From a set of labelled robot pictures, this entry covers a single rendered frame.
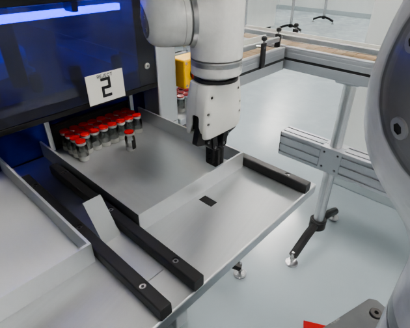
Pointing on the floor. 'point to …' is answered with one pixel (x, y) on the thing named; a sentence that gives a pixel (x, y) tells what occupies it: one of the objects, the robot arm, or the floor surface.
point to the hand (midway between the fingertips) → (214, 155)
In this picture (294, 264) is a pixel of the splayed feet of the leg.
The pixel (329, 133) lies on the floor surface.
